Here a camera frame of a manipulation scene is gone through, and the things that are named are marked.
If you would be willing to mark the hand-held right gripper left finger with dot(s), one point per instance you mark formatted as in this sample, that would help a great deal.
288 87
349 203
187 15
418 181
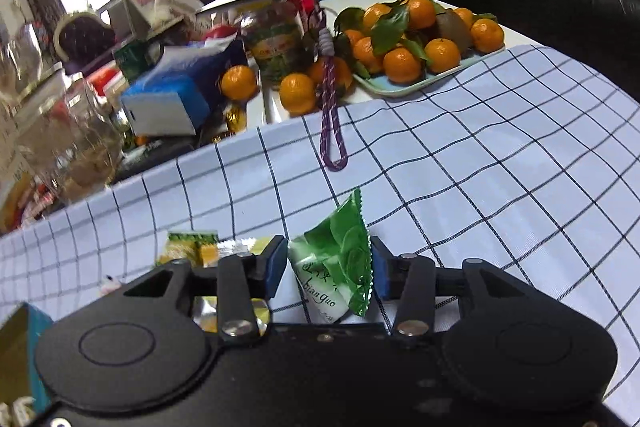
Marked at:
274 271

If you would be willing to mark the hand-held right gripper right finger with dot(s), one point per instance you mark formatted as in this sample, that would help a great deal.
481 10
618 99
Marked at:
382 274

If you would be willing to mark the green white snack packet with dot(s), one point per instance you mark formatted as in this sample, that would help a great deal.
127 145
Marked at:
334 264

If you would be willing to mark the gold metal tin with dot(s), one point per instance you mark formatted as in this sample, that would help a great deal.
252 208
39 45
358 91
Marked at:
20 342

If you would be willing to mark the yellow white snack packet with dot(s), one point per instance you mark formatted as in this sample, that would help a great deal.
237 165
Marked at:
235 249

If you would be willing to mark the yellow green snack packet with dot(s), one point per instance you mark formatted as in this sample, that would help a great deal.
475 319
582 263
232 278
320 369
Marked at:
187 247

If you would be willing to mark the blue checked tablecloth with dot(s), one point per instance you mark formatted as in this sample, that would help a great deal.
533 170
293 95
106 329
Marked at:
475 167

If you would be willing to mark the gold foil candy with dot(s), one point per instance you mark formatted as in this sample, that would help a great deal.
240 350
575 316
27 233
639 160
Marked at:
234 118

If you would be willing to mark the white oblong tray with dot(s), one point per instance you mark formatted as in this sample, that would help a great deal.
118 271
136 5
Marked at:
270 112

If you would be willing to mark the loose tangerine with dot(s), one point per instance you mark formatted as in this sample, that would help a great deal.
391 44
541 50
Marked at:
238 83
342 74
298 94

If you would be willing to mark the light blue tray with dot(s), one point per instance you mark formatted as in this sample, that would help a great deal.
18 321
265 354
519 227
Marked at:
400 88

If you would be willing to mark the blue tissue box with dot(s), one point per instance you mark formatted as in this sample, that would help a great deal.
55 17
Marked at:
165 102

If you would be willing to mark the glass jar with green label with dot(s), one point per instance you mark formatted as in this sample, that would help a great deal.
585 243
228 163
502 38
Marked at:
275 42

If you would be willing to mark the pile of leafy tangerines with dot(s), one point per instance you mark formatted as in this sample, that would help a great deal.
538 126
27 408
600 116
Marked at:
400 42

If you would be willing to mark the green box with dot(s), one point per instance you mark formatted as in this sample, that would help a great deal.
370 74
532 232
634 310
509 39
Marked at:
132 59

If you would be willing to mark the clear glass jar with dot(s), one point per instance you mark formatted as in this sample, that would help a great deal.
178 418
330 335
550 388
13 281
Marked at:
60 132

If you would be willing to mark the white carton with red print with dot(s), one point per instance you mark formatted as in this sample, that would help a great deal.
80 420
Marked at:
155 4

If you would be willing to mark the purple chair with white frame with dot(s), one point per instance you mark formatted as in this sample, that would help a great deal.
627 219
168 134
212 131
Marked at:
82 37

